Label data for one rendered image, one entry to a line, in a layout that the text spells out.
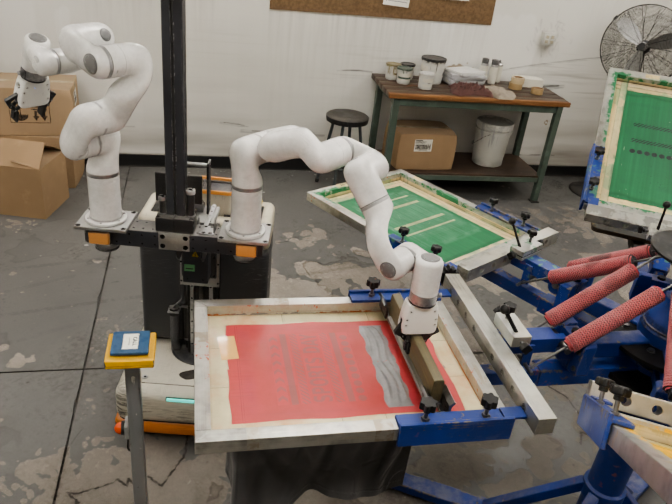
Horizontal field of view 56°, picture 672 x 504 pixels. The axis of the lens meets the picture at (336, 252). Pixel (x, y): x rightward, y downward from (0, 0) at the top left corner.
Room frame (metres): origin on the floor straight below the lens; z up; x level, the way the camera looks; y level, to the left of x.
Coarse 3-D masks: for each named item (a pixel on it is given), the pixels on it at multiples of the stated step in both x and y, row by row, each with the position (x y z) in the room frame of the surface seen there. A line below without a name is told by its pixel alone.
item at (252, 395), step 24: (240, 384) 1.29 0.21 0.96; (264, 384) 1.30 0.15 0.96; (408, 384) 1.37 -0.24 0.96; (240, 408) 1.21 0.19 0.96; (264, 408) 1.22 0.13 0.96; (288, 408) 1.23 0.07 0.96; (312, 408) 1.24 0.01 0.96; (336, 408) 1.25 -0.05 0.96; (360, 408) 1.26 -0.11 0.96; (384, 408) 1.27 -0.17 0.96; (408, 408) 1.28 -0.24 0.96; (456, 408) 1.30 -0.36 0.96
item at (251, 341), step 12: (276, 324) 1.58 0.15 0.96; (288, 324) 1.59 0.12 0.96; (300, 324) 1.59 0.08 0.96; (312, 324) 1.60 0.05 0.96; (324, 324) 1.61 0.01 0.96; (336, 324) 1.61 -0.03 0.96; (348, 324) 1.62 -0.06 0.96; (360, 324) 1.63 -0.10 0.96; (372, 324) 1.64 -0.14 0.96; (384, 324) 1.64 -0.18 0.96; (240, 336) 1.50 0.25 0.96; (252, 336) 1.51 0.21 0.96; (264, 336) 1.51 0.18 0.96; (348, 336) 1.56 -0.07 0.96; (360, 336) 1.57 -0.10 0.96; (240, 348) 1.44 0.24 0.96; (252, 348) 1.45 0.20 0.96; (264, 348) 1.46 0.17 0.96; (360, 348) 1.51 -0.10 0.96; (396, 348) 1.53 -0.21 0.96; (432, 348) 1.55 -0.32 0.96; (228, 360) 1.39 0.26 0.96; (240, 360) 1.39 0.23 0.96; (252, 360) 1.40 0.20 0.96; (264, 360) 1.40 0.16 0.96; (360, 360) 1.45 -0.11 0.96; (396, 360) 1.47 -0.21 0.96
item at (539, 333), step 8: (528, 328) 1.59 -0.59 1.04; (536, 328) 1.59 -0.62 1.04; (544, 328) 1.60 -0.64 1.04; (536, 336) 1.55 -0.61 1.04; (544, 336) 1.55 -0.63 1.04; (552, 336) 1.56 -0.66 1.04; (536, 344) 1.53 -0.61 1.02; (544, 344) 1.54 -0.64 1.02; (552, 344) 1.55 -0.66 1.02; (512, 352) 1.52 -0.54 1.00; (520, 352) 1.52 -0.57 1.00; (536, 352) 1.54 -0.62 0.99
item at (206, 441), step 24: (216, 312) 1.59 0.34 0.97; (240, 312) 1.61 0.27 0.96; (264, 312) 1.62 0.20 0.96; (288, 312) 1.64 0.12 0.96; (312, 312) 1.66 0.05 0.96; (336, 312) 1.68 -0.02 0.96; (456, 336) 1.58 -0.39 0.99; (480, 384) 1.37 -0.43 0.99; (216, 432) 1.08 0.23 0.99; (240, 432) 1.09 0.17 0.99; (264, 432) 1.10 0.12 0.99; (288, 432) 1.11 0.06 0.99; (312, 432) 1.12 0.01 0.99; (336, 432) 1.13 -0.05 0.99; (360, 432) 1.14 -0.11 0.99; (384, 432) 1.15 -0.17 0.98
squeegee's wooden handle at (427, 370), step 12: (396, 300) 1.63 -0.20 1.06; (396, 312) 1.60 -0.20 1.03; (396, 324) 1.58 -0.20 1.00; (420, 336) 1.46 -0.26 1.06; (420, 348) 1.40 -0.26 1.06; (420, 360) 1.37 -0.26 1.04; (432, 360) 1.35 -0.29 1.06; (420, 372) 1.36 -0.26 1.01; (432, 372) 1.30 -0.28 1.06; (432, 384) 1.28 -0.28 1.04; (432, 396) 1.27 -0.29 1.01
